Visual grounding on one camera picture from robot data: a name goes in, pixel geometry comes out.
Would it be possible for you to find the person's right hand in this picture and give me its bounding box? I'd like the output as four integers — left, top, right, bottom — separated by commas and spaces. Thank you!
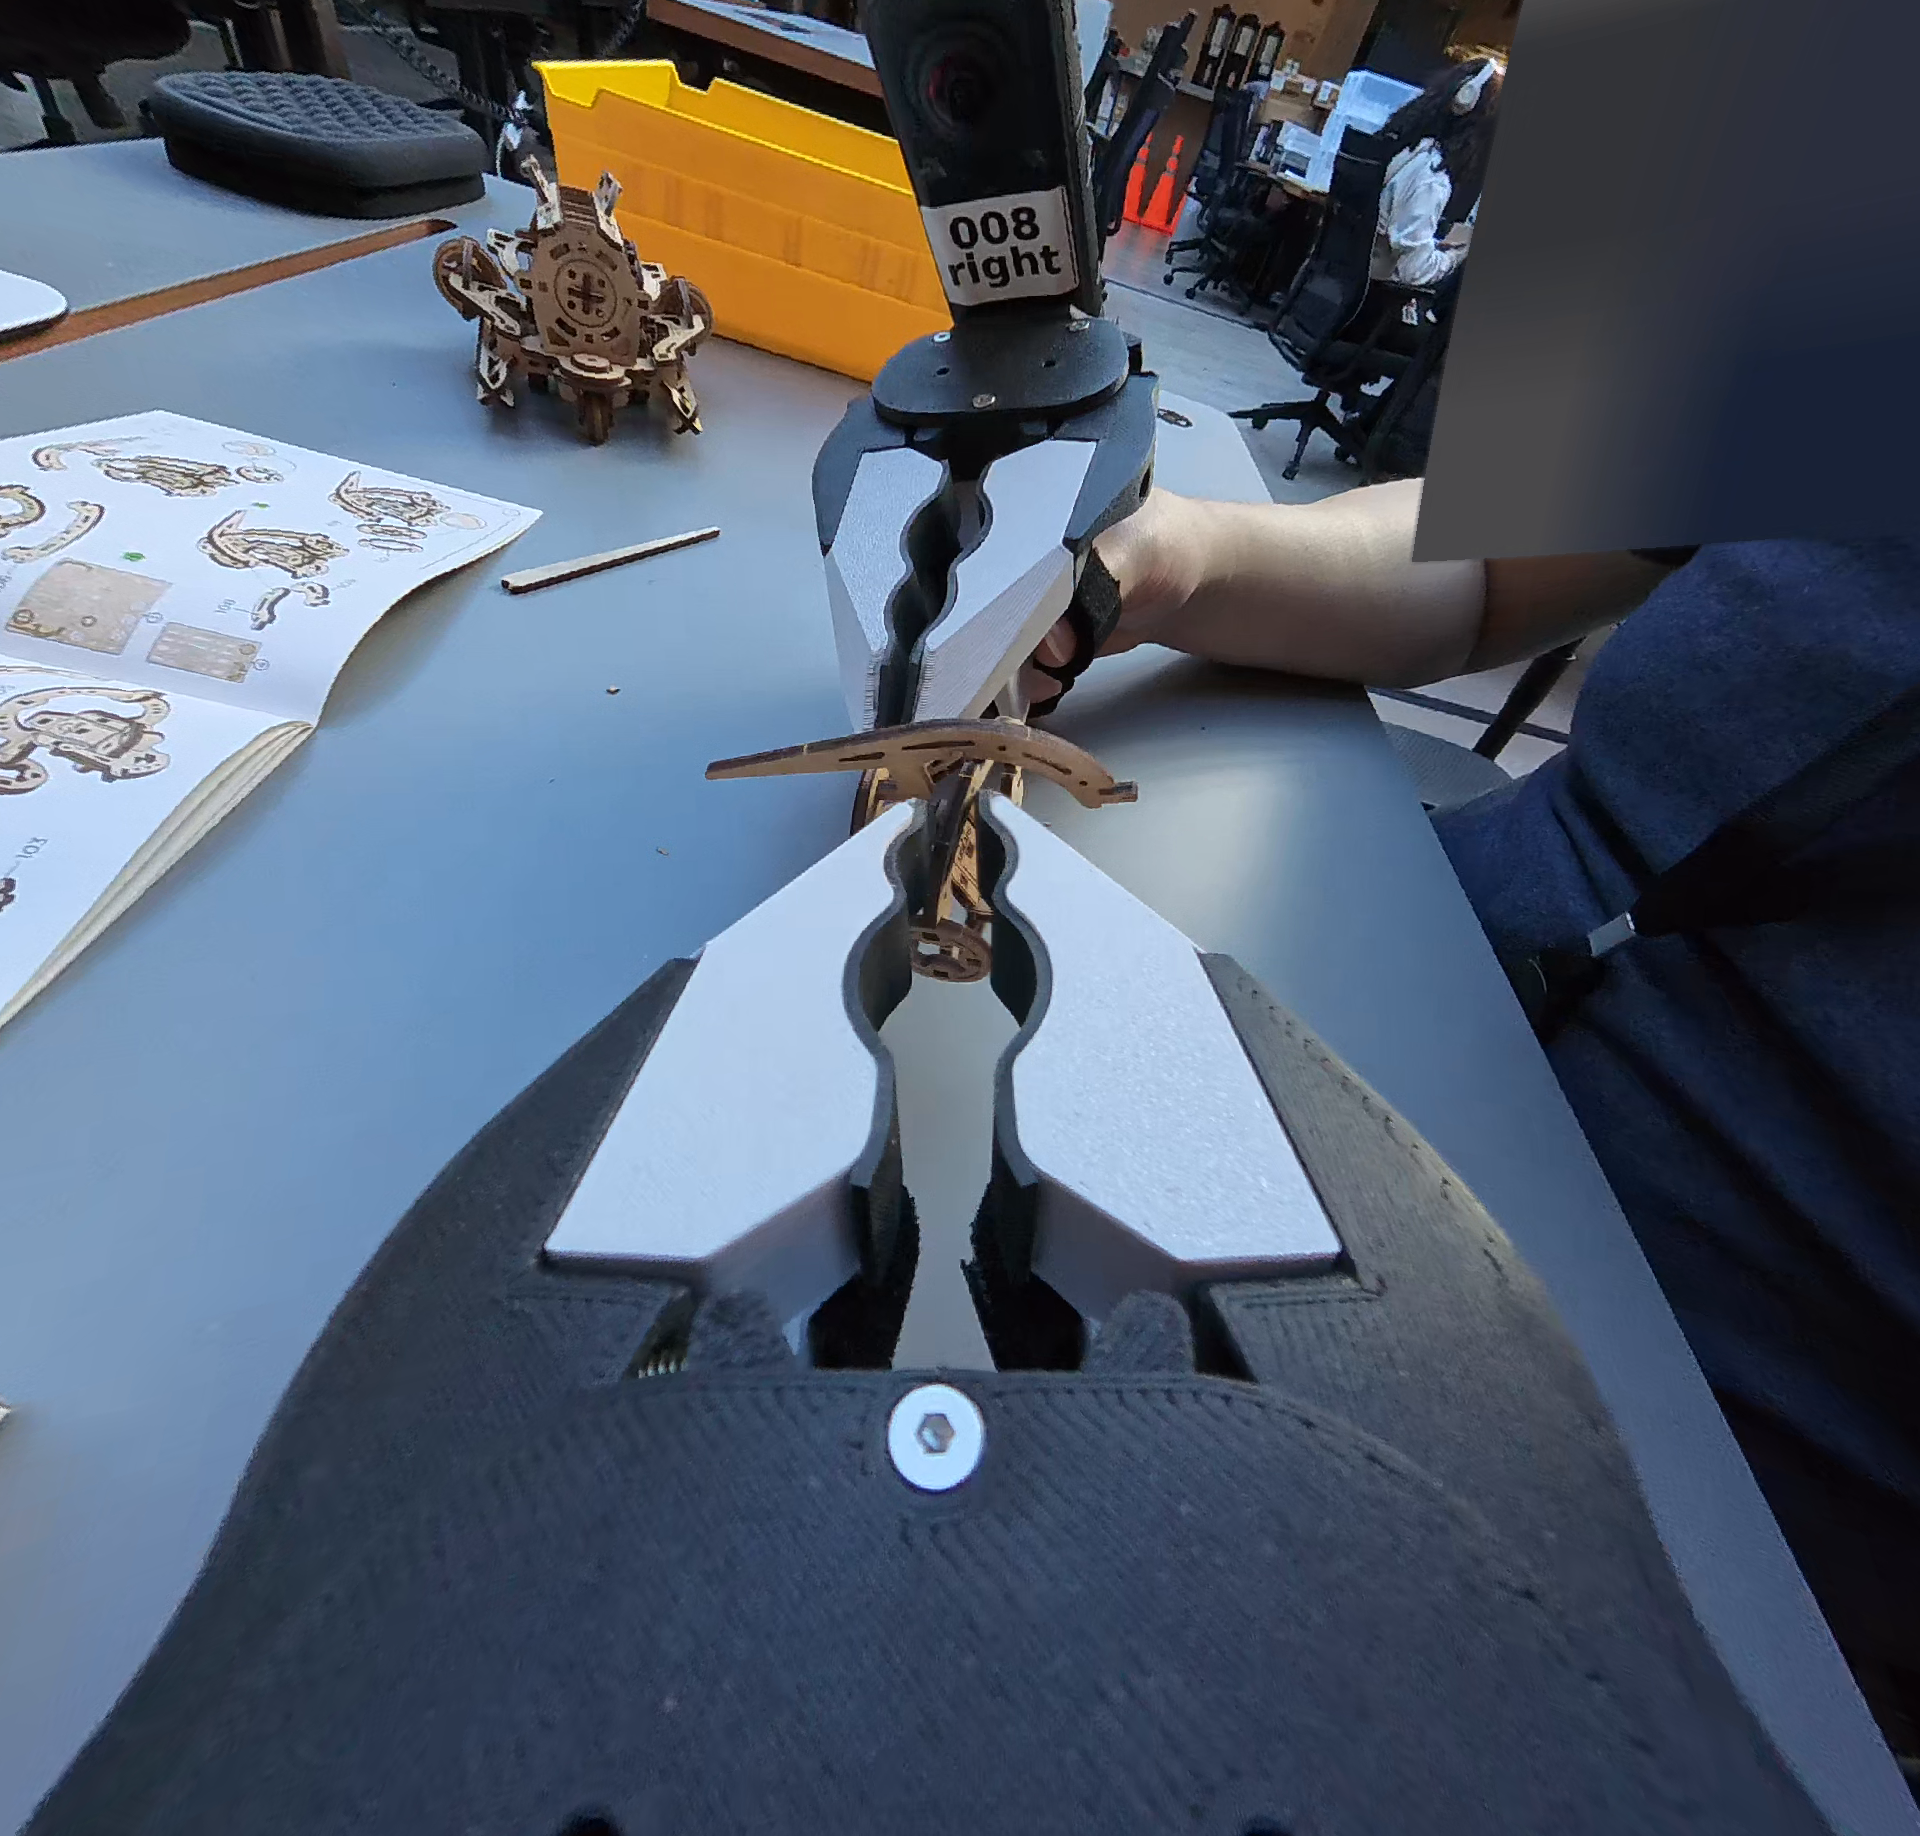
1033, 492, 1246, 710

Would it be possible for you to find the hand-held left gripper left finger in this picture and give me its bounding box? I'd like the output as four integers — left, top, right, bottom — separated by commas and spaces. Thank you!
543, 802, 920, 1370

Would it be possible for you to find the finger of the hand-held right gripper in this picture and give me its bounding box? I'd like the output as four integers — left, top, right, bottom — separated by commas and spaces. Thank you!
915, 437, 1098, 728
826, 447, 953, 738

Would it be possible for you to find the assembled wooden robot model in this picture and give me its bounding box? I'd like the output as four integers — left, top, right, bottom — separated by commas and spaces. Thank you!
434, 156, 721, 446

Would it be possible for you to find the black mesh cushion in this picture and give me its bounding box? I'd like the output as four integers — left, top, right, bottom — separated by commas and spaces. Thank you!
141, 72, 489, 224

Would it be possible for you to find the stack of yellow plastic bins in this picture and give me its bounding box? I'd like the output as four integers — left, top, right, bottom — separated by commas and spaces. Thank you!
537, 59, 962, 386

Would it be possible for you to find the person's right forearm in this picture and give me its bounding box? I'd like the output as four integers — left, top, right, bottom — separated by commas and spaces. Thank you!
1221, 479, 1682, 691

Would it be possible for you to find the curved wooden model assembly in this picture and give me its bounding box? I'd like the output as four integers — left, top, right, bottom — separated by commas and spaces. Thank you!
705, 716, 1141, 987

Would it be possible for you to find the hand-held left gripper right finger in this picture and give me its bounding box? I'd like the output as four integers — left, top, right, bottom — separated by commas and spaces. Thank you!
975, 797, 1343, 1370

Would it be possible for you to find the long background desk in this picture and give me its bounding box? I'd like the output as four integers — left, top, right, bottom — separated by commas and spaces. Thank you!
646, 0, 888, 105

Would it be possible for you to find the black office chair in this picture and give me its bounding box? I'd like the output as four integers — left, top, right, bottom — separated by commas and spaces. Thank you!
1162, 82, 1262, 311
1276, 142, 1448, 480

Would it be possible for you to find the tapered wooden stick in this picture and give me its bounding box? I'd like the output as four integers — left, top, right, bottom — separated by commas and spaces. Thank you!
501, 528, 723, 595

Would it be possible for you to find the model instruction booklet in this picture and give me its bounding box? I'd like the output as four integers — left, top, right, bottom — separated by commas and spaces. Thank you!
0, 407, 543, 1034

